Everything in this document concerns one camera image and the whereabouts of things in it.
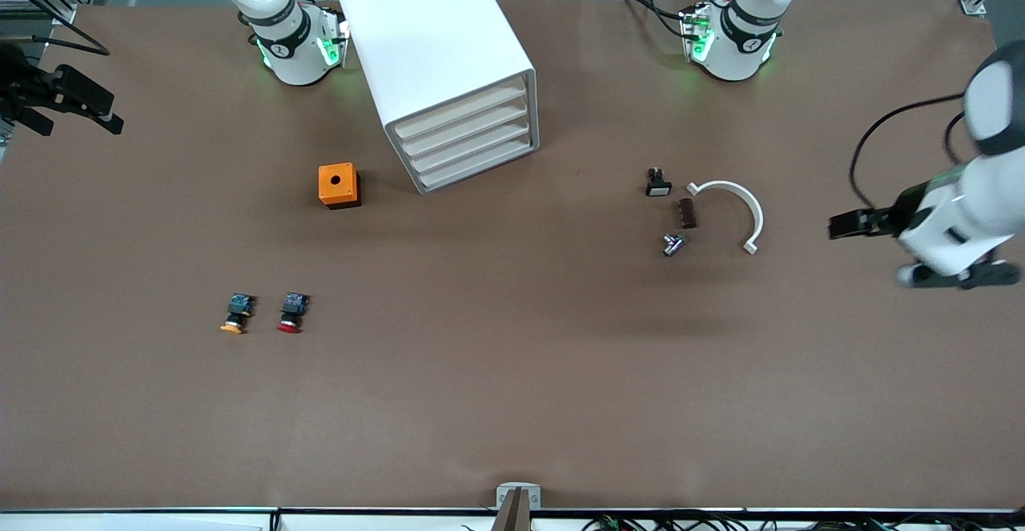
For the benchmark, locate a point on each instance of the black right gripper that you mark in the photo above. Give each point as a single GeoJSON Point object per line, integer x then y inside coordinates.
{"type": "Point", "coordinates": [24, 87]}

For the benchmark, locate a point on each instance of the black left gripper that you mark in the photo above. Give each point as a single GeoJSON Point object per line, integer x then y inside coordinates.
{"type": "Point", "coordinates": [890, 215]}

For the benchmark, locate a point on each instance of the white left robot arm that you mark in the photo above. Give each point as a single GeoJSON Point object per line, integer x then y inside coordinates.
{"type": "Point", "coordinates": [741, 50]}

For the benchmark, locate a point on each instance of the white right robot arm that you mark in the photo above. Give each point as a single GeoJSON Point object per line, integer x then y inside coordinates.
{"type": "Point", "coordinates": [296, 58]}

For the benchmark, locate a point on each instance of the yellow mushroom push button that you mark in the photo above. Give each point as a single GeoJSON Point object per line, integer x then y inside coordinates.
{"type": "Point", "coordinates": [239, 305]}

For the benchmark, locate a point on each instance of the orange button box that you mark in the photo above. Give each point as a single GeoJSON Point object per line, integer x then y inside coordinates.
{"type": "Point", "coordinates": [346, 183]}

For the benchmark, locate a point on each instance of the red mushroom push button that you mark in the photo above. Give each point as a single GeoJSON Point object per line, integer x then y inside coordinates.
{"type": "Point", "coordinates": [294, 304]}

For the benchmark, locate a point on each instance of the brown terminal block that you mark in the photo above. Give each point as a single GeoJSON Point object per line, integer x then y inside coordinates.
{"type": "Point", "coordinates": [687, 214]}

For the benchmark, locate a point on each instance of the green lit base connector box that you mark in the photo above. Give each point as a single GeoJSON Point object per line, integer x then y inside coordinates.
{"type": "Point", "coordinates": [330, 38]}
{"type": "Point", "coordinates": [697, 34]}

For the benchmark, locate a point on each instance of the white curved bracket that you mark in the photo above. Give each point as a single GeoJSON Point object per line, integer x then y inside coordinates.
{"type": "Point", "coordinates": [725, 186]}

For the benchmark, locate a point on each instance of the silver key switch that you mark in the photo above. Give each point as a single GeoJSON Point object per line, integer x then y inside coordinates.
{"type": "Point", "coordinates": [673, 245]}

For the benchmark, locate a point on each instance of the black switch white face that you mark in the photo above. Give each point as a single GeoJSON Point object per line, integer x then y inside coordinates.
{"type": "Point", "coordinates": [658, 187]}

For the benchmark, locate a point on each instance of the grey metal mounting bracket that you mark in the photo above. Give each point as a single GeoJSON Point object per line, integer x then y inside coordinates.
{"type": "Point", "coordinates": [503, 492]}

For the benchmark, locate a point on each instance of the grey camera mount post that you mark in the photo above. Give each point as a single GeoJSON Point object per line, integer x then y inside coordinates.
{"type": "Point", "coordinates": [512, 515]}

